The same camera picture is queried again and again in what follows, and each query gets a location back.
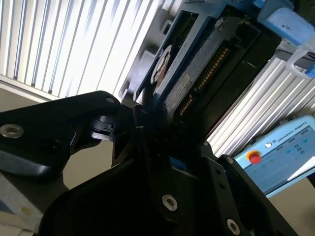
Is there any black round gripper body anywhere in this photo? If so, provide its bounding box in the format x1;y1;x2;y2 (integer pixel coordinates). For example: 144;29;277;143
36;157;247;236

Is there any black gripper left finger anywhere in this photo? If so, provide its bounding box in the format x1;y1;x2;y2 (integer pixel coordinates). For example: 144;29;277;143
0;90;182;221

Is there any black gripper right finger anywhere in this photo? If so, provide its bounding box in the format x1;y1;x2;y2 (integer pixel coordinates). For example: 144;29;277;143
198;141;295;236

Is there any hard disk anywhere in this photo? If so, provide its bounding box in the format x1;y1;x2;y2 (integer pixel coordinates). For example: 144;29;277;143
132;0;315;179

